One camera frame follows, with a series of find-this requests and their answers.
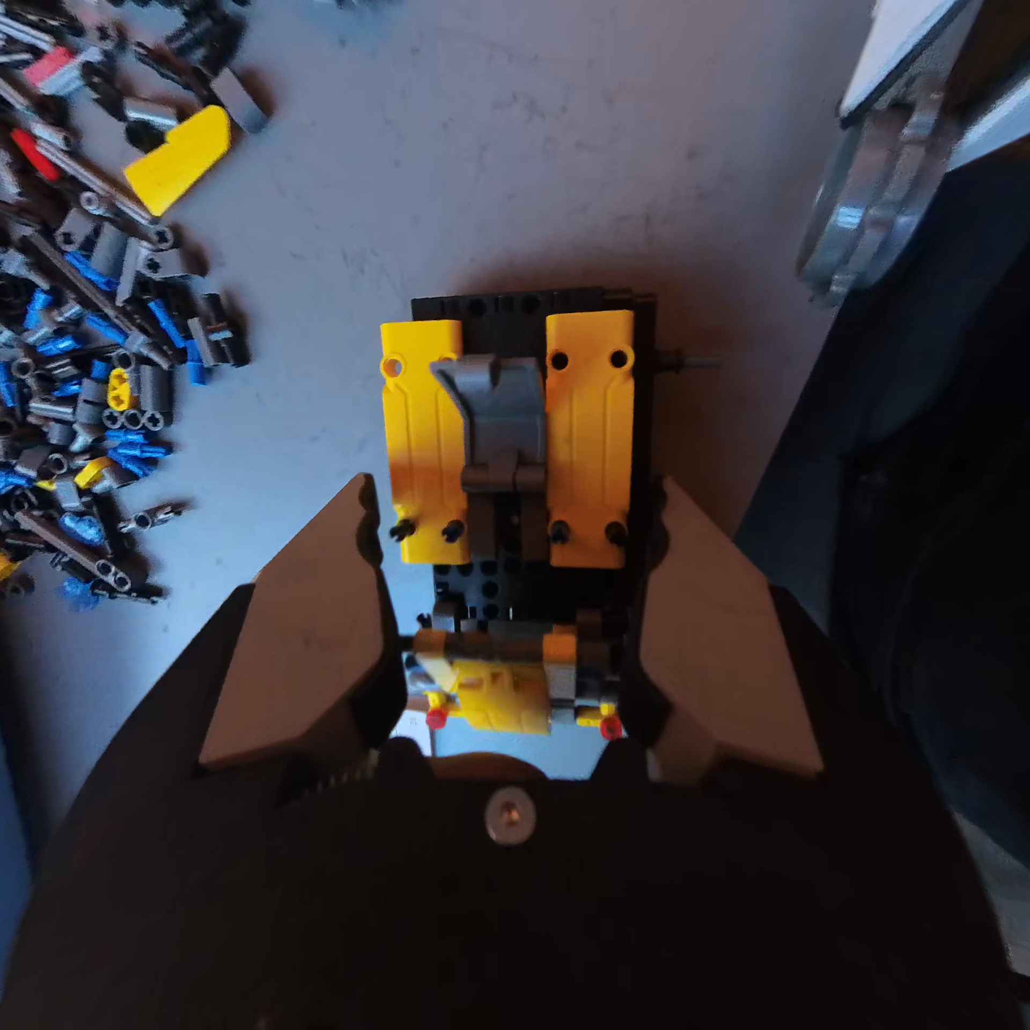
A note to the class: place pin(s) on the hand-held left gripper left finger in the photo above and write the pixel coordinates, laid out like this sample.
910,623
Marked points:
298,644

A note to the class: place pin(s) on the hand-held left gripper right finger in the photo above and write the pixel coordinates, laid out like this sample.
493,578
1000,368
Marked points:
716,652

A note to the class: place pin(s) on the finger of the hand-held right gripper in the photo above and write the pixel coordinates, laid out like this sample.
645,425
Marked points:
994,121
917,48

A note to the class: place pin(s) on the dark grey toy wheel rim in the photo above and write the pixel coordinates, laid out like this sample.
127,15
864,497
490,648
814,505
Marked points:
877,209

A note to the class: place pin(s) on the yellow black toy brick car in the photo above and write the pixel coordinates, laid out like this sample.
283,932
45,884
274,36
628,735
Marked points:
422,418

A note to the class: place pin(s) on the grey desk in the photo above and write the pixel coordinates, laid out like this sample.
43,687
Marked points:
483,161

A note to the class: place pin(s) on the person's dark trousers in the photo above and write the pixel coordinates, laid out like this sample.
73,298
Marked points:
925,483

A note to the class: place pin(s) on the pile of small toy bricks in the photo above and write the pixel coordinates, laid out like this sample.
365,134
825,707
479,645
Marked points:
80,362

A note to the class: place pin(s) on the yellow curved toy panel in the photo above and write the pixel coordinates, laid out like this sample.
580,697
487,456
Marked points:
177,161

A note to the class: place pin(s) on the grey curved toy piece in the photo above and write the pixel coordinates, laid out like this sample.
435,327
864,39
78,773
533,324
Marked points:
241,104

